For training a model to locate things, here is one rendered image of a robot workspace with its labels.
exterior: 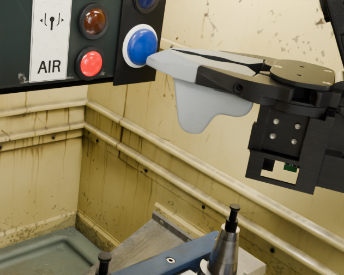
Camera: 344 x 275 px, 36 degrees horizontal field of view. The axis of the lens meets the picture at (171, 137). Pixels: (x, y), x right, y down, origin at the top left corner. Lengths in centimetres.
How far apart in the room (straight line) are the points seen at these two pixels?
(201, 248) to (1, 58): 52
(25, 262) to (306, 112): 154
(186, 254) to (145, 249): 74
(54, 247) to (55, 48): 155
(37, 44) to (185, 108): 12
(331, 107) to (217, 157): 100
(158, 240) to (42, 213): 49
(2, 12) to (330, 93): 23
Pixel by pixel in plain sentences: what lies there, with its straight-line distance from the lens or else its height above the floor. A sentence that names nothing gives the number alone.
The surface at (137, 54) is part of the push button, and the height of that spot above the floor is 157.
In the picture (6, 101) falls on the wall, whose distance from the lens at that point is 163.
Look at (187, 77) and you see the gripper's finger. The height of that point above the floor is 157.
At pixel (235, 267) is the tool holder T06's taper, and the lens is 78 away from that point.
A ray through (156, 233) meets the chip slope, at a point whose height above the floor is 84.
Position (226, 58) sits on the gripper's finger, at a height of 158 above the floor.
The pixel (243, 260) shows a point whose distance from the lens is 84.
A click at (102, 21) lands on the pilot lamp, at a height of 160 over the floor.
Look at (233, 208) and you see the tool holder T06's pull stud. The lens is 74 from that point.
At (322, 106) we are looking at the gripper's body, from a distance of 39.
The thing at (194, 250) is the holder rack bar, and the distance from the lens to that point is 82.
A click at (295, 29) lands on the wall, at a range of 119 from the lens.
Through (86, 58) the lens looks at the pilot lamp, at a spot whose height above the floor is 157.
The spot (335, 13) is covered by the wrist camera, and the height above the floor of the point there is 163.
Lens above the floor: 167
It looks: 22 degrees down
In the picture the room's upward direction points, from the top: 9 degrees clockwise
